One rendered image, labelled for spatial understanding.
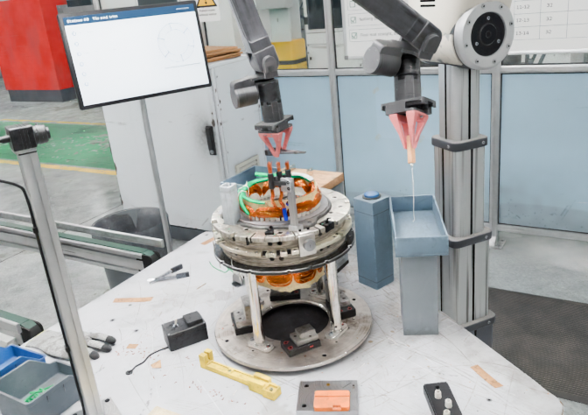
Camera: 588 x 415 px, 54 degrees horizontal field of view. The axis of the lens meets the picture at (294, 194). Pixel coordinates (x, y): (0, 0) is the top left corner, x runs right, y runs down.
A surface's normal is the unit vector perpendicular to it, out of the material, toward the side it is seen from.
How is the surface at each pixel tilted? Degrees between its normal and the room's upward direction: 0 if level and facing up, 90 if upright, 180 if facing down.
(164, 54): 83
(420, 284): 90
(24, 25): 90
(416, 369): 0
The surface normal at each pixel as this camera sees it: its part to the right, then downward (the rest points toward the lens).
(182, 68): 0.52, 0.12
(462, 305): 0.38, 0.28
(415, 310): -0.11, 0.34
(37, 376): 0.86, 0.06
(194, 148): -0.50, 0.34
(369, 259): -0.77, 0.29
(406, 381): -0.10, -0.94
